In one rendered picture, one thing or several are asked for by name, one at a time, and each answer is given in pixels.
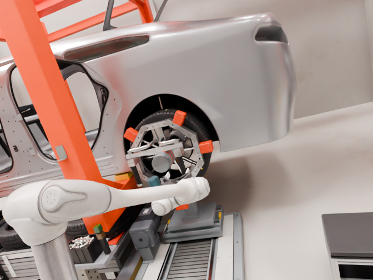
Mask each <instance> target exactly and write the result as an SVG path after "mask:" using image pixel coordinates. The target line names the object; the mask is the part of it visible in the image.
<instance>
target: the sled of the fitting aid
mask: <svg viewBox="0 0 373 280"><path fill-rule="evenodd" d="M172 215H173V213H172ZM171 217H172V216H171ZM170 220H171V218H170ZM170 220H169V221H168V223H167V227H166V229H165V232H164V234H163V237H164V240H165V243H170V242H179V241H188V240H193V239H202V238H211V237H220V236H223V222H224V208H223V205H222V204H221V205H217V206H216V212H215V220H214V225H213V226H205V227H197V228H189V229H181V230H176V231H169V230H168V224H169V222H170Z"/></svg>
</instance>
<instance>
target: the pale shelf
mask: <svg viewBox="0 0 373 280"><path fill-rule="evenodd" d="M109 248H110V250H111V251H112V252H111V254H110V255H109V256H105V253H104V251H103V252H102V253H101V254H100V256H99V257H98V258H97V260H96V261H95V262H94V263H86V264H75V269H76V270H83V269H93V268H104V267H106V266H107V265H108V263H109V262H110V260H111V259H112V257H113V256H114V254H115V252H116V251H117V249H118V247H117V245H112V246H109Z"/></svg>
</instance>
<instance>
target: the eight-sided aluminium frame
mask: <svg viewBox="0 0 373 280"><path fill-rule="evenodd" d="M165 126H170V127H172V128H174V129H176V130H179V131H180V132H181V133H182V134H184V135H186V136H187V137H189V138H191V141H192V143H193V147H194V150H195V154H196V158H197V160H198V162H197V164H196V166H195V167H194V169H193V171H192V172H191V175H192V177H191V178H195V177H196V175H197V174H198V172H199V171H200V169H201V167H202V166H203V164H204V161H205V160H204V156H203V154H201V152H200V148H199V144H200V143H199V139H198V135H197V133H195V132H194V131H192V130H191V129H189V128H187V127H185V126H184V125H182V126H179V125H177V124H175V123H173V119H172V118H169V119H165V120H162V121H158V122H154V123H150V124H146V125H143V126H142V127H141V128H140V130H139V132H138V134H137V136H136V138H135V140H134V143H133V145H132V147H131V149H133V148H138V147H139V145H140V143H141V141H142V139H143V137H144V135H145V133H146V131H149V130H151V129H156V128H159V127H165ZM139 160H140V162H139V163H138V164H137V165H136V167H137V170H138V173H139V176H140V178H141V179H143V180H145V181H147V179H148V178H149V177H151V176H152V175H151V174H149V173H147V172H146V171H145V170H144V167H143V164H142V161H141V159H140V157H139Z"/></svg>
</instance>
